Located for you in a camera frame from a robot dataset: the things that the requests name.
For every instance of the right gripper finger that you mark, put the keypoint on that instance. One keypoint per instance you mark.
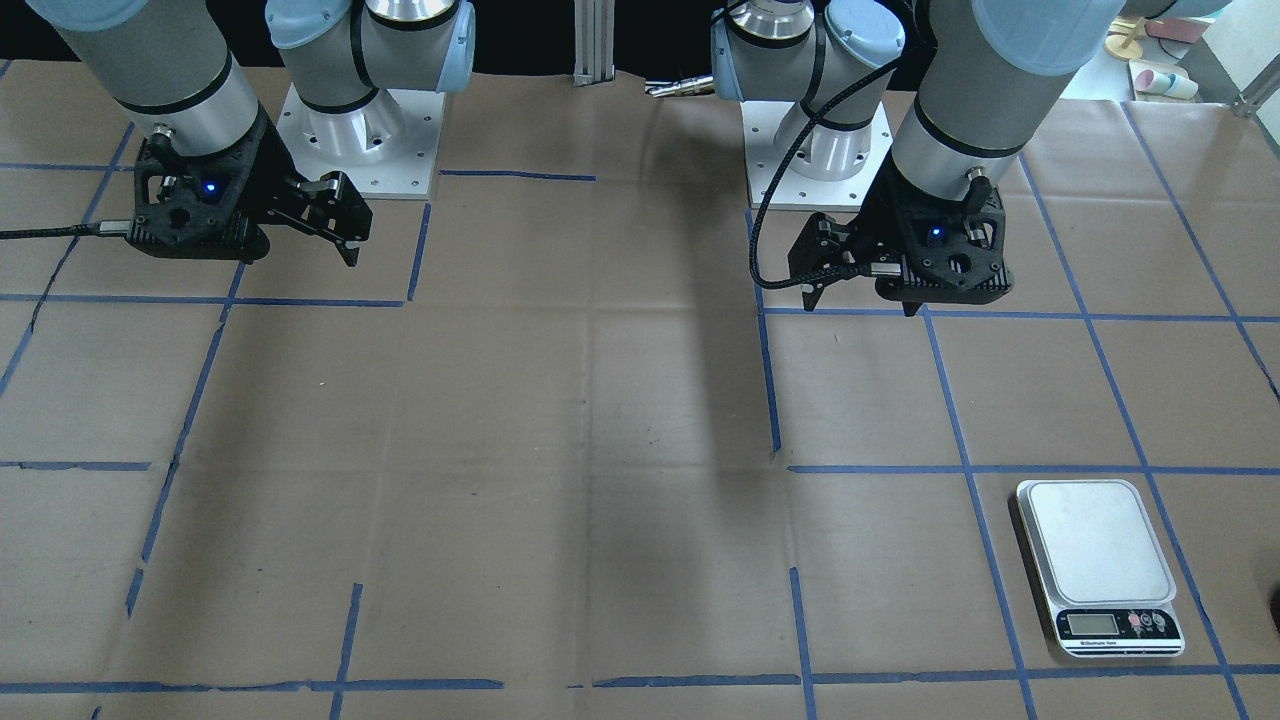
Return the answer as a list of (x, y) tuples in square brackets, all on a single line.
[(336, 190), (339, 227)]

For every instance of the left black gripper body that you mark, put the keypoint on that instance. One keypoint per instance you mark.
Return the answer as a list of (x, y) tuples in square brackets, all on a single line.
[(878, 214)]

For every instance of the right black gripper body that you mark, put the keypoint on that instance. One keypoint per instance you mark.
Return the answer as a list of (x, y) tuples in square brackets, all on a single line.
[(269, 163)]

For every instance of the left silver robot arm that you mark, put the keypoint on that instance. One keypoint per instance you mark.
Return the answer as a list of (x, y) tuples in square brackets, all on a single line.
[(993, 70)]

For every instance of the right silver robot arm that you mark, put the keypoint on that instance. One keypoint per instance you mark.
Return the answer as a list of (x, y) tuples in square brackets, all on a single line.
[(166, 62)]

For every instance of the white paper cup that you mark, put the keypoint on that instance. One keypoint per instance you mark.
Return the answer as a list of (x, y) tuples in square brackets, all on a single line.
[(1167, 84)]

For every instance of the white digital kitchen scale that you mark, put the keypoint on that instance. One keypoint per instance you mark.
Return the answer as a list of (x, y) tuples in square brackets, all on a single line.
[(1106, 584)]

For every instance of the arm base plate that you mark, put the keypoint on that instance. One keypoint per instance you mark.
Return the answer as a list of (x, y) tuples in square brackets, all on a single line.
[(387, 149), (831, 171)]

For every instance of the aluminium frame post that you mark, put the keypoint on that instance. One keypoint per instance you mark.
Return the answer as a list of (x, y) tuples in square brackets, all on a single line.
[(594, 42)]

